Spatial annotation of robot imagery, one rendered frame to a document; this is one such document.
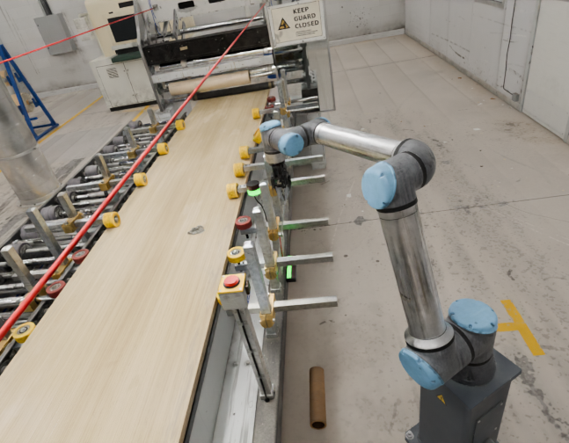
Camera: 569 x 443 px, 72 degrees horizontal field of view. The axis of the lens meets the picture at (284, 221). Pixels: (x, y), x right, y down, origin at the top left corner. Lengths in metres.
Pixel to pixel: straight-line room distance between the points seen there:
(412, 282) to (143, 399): 0.87
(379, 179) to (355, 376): 1.46
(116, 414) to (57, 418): 0.19
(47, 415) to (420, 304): 1.17
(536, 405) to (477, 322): 0.99
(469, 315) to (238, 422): 0.86
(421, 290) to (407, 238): 0.17
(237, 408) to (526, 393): 1.43
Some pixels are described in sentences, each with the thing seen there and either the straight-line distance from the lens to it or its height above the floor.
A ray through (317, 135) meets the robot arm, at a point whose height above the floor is 1.34.
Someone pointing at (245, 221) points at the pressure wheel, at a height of 0.91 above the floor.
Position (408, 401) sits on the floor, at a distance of 2.25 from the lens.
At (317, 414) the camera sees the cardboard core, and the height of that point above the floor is 0.08.
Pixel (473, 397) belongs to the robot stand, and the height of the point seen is 0.60.
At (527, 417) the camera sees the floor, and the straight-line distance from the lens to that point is 2.32.
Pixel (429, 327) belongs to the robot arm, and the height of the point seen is 0.94.
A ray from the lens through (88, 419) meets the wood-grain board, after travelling 1.42.
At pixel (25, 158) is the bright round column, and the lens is 5.40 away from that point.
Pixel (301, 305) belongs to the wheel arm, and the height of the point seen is 0.82.
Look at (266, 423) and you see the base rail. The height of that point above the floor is 0.70.
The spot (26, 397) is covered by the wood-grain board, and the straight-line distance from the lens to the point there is 1.61.
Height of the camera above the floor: 1.92
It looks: 33 degrees down
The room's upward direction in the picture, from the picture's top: 11 degrees counter-clockwise
